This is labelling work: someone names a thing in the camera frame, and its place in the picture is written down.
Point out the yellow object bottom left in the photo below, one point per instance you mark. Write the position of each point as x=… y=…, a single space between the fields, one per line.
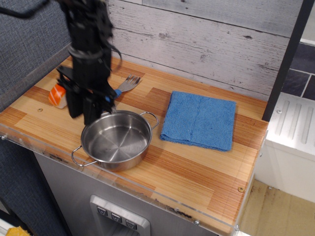
x=17 y=231

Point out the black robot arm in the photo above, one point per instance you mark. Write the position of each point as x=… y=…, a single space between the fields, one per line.
x=88 y=25

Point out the blue handled metal fork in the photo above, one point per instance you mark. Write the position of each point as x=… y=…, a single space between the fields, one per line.
x=130 y=83

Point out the silver dispenser panel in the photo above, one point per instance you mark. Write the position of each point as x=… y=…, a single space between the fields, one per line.
x=113 y=220

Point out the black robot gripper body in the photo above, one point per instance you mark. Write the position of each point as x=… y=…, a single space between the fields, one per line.
x=90 y=72

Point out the blue folded cloth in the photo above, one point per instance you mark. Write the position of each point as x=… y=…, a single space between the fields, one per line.
x=200 y=121

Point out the silver steel pot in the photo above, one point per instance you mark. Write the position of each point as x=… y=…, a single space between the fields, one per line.
x=118 y=141

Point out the salmon sushi toy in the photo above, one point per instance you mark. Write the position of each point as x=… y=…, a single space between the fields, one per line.
x=57 y=96

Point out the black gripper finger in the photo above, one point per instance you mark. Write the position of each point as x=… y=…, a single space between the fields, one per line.
x=74 y=101
x=93 y=107

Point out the dark vertical post right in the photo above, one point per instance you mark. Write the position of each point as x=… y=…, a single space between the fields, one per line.
x=293 y=44

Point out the white side cabinet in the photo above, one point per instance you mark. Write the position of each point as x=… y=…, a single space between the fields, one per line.
x=287 y=158

